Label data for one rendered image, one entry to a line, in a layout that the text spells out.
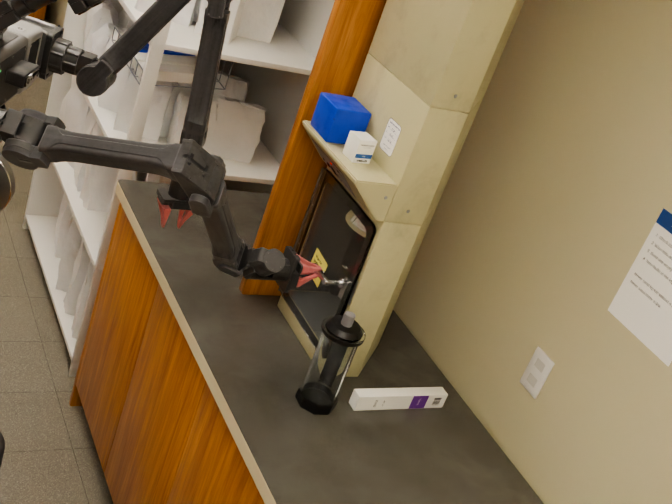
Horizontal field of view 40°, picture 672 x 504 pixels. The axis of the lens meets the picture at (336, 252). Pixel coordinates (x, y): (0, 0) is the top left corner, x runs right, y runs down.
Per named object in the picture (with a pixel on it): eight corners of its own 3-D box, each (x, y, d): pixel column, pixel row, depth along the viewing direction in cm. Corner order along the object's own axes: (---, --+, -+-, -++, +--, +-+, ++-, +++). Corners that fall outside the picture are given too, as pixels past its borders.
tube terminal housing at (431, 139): (351, 307, 278) (447, 67, 244) (401, 376, 254) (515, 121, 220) (276, 305, 265) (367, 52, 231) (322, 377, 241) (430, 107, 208)
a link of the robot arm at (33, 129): (1, 105, 188) (-9, 127, 186) (50, 121, 189) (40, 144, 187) (7, 126, 197) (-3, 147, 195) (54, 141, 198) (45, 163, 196)
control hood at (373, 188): (328, 159, 244) (341, 124, 240) (384, 222, 221) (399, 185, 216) (290, 154, 239) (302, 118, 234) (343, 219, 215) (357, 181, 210)
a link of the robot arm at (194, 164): (210, 133, 179) (194, 178, 175) (231, 169, 191) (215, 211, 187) (12, 105, 191) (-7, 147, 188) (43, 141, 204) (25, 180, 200)
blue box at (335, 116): (343, 129, 238) (355, 96, 234) (360, 147, 230) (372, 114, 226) (309, 124, 232) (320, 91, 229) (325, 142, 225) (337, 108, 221)
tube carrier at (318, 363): (328, 385, 237) (355, 316, 228) (343, 413, 229) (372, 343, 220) (289, 383, 232) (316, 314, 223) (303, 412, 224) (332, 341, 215)
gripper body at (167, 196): (198, 208, 248) (205, 183, 245) (162, 205, 243) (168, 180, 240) (191, 196, 253) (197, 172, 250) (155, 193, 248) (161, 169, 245)
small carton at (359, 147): (358, 154, 226) (366, 131, 223) (369, 164, 222) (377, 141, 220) (341, 152, 223) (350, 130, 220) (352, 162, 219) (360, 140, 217)
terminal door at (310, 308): (282, 292, 262) (327, 167, 245) (324, 360, 239) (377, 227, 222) (279, 292, 262) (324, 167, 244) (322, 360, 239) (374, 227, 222)
